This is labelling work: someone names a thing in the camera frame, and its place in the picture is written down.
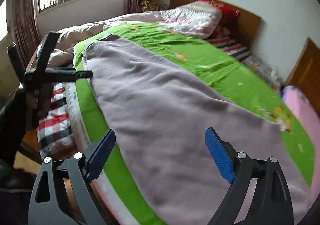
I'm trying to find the cluttered nightstand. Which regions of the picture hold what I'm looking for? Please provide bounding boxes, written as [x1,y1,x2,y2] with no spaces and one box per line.
[243,55,283,95]

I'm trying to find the right wooden headboard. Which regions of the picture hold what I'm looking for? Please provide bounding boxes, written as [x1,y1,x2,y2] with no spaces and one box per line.
[285,37,320,116]

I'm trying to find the plaid checkered blanket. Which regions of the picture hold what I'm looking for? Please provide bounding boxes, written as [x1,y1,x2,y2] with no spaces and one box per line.
[36,83,76,160]

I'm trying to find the brown patterned cushion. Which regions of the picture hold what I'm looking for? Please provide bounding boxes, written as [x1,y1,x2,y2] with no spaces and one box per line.
[137,0,169,13]

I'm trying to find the red pillow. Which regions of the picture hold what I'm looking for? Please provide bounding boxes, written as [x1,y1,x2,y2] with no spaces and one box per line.
[196,0,239,22]

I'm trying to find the maroon curtain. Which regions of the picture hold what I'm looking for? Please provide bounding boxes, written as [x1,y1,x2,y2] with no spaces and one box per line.
[11,0,41,66]

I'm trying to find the mauve knit pants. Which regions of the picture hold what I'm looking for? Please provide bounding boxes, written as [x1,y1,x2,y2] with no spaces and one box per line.
[83,34,310,224]

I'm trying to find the green cartoon bed sheet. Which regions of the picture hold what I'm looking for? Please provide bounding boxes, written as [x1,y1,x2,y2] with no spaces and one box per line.
[73,21,316,225]

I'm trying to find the wooden headboard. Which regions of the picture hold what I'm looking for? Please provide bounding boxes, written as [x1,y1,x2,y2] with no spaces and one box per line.
[169,0,261,48]
[285,37,320,116]

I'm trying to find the pink floral quilt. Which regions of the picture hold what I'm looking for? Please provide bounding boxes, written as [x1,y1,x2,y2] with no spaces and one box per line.
[47,0,222,68]

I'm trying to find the left wooden headboard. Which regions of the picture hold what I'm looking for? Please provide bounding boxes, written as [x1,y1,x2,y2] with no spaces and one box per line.
[169,0,261,48]

